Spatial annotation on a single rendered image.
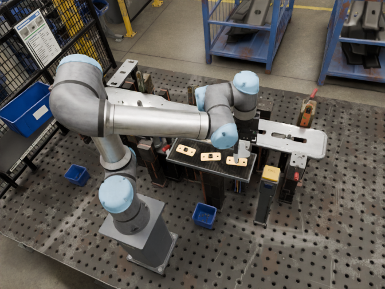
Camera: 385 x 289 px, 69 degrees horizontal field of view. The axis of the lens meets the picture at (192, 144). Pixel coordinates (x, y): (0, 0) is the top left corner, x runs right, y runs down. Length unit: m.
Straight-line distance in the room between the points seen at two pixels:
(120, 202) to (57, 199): 0.97
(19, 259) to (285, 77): 3.12
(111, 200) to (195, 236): 0.67
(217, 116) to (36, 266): 2.17
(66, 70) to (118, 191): 0.43
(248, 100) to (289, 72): 2.66
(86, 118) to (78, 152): 1.37
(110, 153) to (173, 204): 0.73
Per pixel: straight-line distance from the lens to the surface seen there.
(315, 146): 1.50
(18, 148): 1.81
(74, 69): 0.78
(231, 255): 1.50
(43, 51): 2.06
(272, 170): 1.18
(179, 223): 1.58
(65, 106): 0.71
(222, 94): 0.83
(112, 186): 1.01
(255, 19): 3.44
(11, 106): 1.92
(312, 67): 3.63
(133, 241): 1.16
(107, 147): 0.97
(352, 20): 3.40
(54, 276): 2.55
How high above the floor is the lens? 2.15
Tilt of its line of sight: 52 degrees down
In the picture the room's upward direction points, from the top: 10 degrees counter-clockwise
